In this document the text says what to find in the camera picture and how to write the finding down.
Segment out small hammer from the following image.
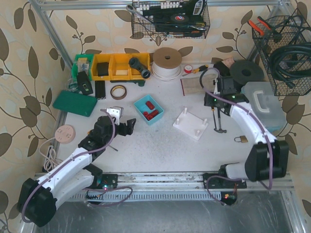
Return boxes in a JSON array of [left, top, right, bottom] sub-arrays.
[[214, 108, 227, 133]]

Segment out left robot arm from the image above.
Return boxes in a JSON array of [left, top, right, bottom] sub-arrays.
[[17, 109, 136, 227]]

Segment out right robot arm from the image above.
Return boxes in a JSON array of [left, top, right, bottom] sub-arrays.
[[134, 67, 289, 190]]

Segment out red spring middle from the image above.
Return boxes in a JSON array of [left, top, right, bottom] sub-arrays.
[[148, 110, 159, 118]]

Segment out long red spring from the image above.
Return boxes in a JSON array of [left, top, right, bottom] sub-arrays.
[[145, 101, 155, 110]]

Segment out light blue plastic box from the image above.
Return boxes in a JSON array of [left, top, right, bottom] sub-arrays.
[[134, 95, 164, 126]]

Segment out beige work glove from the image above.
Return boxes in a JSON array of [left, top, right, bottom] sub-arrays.
[[180, 77, 204, 96]]

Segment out white peg board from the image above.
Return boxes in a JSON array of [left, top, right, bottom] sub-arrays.
[[173, 107, 208, 141]]

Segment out yellow black screwdriver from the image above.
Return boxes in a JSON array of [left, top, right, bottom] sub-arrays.
[[182, 65, 208, 77]]

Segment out red white tape roll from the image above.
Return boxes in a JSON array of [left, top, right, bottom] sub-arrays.
[[184, 65, 192, 74]]

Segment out brown tape roll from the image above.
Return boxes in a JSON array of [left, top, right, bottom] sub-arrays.
[[110, 85, 127, 100]]

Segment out black disc spool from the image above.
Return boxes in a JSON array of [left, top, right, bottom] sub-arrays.
[[229, 60, 264, 85]]

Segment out black ribbed block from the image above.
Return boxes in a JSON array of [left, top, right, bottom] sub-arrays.
[[95, 81, 106, 100]]

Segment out brass padlock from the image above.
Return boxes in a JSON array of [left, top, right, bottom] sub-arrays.
[[234, 135, 248, 143]]

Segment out yellow storage bin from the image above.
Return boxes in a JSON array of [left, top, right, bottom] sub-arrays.
[[90, 53, 151, 81]]

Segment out black green meter device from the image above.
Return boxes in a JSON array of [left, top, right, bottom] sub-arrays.
[[76, 71, 93, 95]]

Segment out green plastic lid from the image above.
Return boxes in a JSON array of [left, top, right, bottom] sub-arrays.
[[52, 90, 97, 117]]

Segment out round beige power socket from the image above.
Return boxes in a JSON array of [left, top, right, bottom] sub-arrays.
[[54, 125, 76, 144]]

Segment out grey pipe fitting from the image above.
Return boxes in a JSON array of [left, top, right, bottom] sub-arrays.
[[129, 57, 151, 79]]

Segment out black box in bin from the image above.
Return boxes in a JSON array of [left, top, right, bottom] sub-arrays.
[[97, 62, 109, 76]]

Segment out green storage bin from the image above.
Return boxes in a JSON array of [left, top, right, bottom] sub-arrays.
[[71, 54, 94, 81]]

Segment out black electrical tape roll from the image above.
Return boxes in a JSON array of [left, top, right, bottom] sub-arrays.
[[170, 14, 189, 25]]

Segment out silver wrench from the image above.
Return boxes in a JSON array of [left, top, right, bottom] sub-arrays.
[[126, 5, 154, 25]]

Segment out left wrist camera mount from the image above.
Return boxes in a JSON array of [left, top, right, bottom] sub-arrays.
[[101, 106, 123, 125]]

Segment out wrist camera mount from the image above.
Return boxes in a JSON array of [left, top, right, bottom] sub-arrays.
[[213, 76, 237, 96], [101, 106, 123, 125]]

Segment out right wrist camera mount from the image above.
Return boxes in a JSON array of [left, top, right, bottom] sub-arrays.
[[213, 76, 237, 96]]

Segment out green bin rail base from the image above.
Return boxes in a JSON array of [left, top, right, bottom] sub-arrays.
[[110, 80, 145, 87]]

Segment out clear toolbox white handle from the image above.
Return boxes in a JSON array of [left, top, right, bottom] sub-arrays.
[[241, 82, 286, 132]]

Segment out white cable spool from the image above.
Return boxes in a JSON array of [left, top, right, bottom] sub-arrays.
[[152, 47, 182, 82]]

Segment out white power cord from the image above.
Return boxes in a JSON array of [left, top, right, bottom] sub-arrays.
[[38, 137, 64, 170]]

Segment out coiled black hose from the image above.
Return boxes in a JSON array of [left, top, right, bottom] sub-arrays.
[[269, 14, 311, 84]]

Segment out orange handled pliers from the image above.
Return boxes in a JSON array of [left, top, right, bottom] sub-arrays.
[[247, 16, 272, 36]]

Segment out top wire basket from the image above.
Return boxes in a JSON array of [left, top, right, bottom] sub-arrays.
[[126, 0, 210, 41]]

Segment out wire basket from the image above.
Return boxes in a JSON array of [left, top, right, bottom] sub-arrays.
[[126, 0, 210, 41], [252, 15, 311, 96]]

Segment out right wire basket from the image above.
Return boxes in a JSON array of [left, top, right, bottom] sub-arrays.
[[252, 15, 311, 96]]

